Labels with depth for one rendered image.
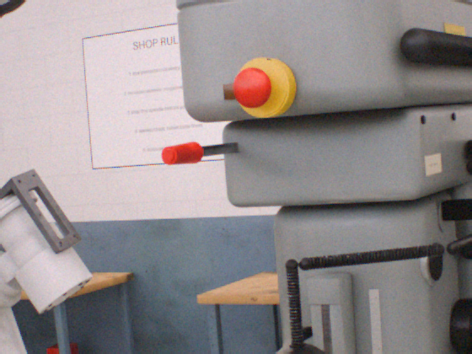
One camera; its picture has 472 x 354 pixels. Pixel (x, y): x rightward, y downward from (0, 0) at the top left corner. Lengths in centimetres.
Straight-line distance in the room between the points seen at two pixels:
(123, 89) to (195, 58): 541
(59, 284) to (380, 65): 38
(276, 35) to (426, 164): 22
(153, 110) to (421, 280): 527
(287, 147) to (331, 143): 5
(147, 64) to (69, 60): 61
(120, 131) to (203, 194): 69
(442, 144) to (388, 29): 20
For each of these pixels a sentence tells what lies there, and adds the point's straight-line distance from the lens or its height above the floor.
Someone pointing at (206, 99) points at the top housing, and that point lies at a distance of 110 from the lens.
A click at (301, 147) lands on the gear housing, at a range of 115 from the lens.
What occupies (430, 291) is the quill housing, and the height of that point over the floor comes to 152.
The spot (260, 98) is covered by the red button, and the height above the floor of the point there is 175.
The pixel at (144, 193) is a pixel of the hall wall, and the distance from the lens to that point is 647.
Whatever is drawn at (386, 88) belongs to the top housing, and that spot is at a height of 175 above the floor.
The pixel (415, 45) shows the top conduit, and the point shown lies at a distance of 103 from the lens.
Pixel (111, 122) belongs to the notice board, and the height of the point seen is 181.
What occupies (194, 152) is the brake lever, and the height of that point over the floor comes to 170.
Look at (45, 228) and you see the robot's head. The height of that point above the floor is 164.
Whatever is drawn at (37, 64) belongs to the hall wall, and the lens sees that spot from 694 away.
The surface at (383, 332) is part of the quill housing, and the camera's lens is 119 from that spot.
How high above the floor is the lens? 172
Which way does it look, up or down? 3 degrees down
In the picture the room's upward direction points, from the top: 5 degrees counter-clockwise
